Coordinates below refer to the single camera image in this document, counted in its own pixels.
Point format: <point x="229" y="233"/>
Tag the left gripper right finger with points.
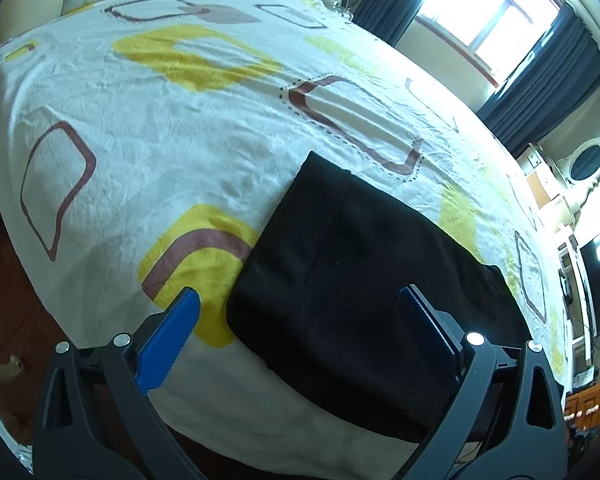
<point x="504" y="420"/>

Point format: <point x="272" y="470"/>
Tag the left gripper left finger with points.
<point x="68" y="432"/>

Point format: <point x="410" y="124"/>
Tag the dark blue right curtain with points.
<point x="559" y="73"/>

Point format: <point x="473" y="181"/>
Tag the patterned white bed sheet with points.
<point x="145" y="143"/>

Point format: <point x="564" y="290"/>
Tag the white oval vanity mirror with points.
<point x="580" y="171"/>

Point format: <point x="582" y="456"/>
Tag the black pants with studs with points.
<point x="318" y="300"/>

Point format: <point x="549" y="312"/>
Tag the white dresser shelf unit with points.
<point x="559" y="213"/>

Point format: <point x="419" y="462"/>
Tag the wooden cabinet with knobs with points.
<point x="583" y="409"/>

